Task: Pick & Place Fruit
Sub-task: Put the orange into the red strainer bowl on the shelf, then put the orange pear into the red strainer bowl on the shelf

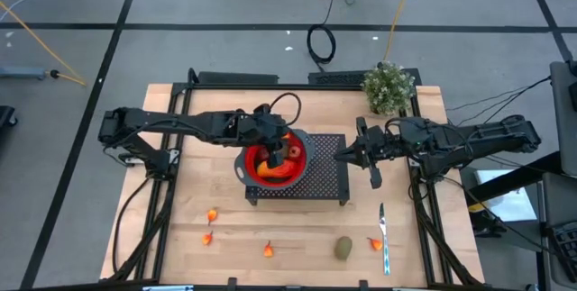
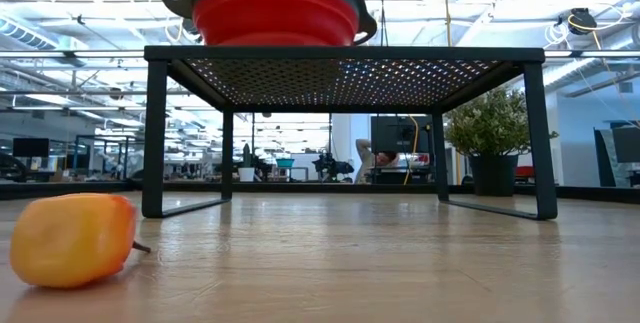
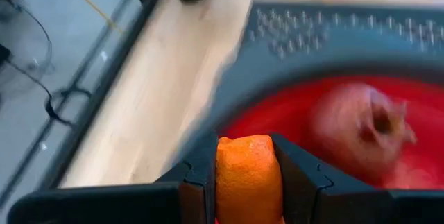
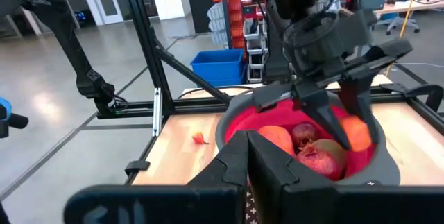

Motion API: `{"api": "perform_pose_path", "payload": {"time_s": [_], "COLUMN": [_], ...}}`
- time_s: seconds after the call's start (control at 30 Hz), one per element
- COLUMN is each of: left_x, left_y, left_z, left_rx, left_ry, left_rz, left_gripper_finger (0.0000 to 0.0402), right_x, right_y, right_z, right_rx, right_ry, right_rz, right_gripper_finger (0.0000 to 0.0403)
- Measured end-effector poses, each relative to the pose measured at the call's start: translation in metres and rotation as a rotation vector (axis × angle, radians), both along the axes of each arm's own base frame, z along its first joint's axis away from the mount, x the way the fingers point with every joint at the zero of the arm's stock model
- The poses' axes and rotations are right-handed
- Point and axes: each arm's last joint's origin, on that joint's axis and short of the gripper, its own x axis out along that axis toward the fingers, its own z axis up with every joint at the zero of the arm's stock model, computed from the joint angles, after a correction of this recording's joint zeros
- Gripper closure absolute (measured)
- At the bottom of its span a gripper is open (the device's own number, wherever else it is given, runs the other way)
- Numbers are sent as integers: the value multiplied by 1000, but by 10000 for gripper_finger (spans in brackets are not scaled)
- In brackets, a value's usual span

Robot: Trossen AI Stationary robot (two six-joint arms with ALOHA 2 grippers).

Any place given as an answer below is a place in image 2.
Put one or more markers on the small orange yellow pepper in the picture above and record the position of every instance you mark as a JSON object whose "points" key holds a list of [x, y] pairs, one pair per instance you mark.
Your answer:
{"points": [[70, 240]]}

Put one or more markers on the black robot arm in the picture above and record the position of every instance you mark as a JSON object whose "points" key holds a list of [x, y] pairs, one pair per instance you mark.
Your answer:
{"points": [[332, 167]]}

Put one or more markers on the black perforated metal riser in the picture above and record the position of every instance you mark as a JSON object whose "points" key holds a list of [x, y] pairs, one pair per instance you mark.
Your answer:
{"points": [[345, 54]]}

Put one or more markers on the green plant in black pot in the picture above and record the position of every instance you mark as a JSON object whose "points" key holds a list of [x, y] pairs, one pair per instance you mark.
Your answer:
{"points": [[492, 123]]}

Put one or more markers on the black computer monitor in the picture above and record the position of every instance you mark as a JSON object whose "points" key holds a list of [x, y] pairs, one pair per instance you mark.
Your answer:
{"points": [[400, 133], [30, 148]]}

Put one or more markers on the red collapsible bowl grey rim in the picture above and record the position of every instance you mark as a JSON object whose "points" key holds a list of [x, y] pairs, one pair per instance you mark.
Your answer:
{"points": [[275, 13]]}

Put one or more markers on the person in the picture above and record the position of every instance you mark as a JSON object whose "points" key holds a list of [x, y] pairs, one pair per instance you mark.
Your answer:
{"points": [[364, 160]]}

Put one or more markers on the large dark display screen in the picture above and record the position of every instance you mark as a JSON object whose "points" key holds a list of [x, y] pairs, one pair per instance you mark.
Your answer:
{"points": [[627, 145]]}

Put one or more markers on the small teal bin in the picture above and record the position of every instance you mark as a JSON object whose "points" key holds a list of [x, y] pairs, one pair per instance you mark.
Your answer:
{"points": [[285, 163]]}

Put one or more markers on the cactus in white pot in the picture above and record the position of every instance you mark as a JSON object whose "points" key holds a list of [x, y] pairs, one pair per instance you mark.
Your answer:
{"points": [[246, 175]]}

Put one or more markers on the black aluminium table frame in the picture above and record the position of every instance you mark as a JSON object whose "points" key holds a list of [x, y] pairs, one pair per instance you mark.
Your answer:
{"points": [[325, 188]]}

